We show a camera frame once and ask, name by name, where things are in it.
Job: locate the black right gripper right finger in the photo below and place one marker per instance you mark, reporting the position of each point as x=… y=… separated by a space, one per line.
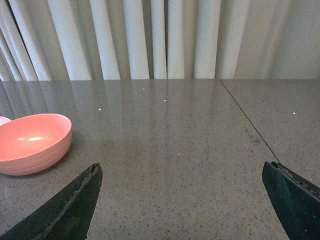
x=295 y=200

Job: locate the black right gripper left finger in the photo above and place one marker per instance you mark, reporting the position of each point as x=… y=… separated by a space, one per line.
x=67 y=215

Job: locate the pink bowl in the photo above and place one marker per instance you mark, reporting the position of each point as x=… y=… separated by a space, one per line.
x=33 y=143

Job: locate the pink plate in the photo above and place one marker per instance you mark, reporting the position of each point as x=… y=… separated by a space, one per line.
x=4 y=120

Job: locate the white curtain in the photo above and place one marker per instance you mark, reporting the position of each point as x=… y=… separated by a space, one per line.
x=51 y=40

